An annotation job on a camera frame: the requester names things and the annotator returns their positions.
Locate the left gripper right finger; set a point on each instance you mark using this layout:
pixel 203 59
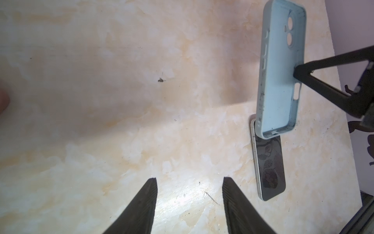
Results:
pixel 241 216

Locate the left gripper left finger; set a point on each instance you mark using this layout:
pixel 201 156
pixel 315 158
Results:
pixel 138 216

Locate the black smartphone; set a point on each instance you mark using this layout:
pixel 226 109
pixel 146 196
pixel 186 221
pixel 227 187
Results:
pixel 268 163

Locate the light blue phone case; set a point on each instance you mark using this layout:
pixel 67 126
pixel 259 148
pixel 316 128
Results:
pixel 282 49

